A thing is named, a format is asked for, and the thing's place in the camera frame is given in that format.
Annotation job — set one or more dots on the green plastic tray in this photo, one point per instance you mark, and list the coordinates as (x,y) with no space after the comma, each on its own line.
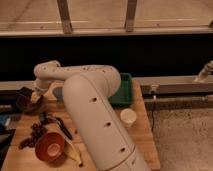
(124,96)

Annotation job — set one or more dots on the wooden cutting board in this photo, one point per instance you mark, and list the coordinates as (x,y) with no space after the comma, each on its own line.
(26,160)

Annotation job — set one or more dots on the black handled knife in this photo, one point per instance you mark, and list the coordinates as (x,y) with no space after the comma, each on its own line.
(46,118)

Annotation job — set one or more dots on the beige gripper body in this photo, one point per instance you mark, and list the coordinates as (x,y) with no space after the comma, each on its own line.
(41,86)

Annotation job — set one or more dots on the black eraser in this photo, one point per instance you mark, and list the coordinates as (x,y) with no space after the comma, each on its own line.
(25,91)

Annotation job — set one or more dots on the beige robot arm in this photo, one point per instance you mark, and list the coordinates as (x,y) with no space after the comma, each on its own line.
(85,93)

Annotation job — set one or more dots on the yellow banana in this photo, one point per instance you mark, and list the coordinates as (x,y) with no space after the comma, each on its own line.
(72,152)

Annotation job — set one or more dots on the dark grape bunch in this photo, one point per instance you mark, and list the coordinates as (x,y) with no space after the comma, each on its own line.
(38,130)

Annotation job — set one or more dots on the white paper cup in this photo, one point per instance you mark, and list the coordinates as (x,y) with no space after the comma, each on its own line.
(128,117)

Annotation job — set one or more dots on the red brown bowl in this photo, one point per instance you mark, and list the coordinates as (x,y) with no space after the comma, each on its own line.
(49,147)

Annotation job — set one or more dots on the blue grey oval object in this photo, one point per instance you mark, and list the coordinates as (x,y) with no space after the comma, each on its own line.
(57,92)

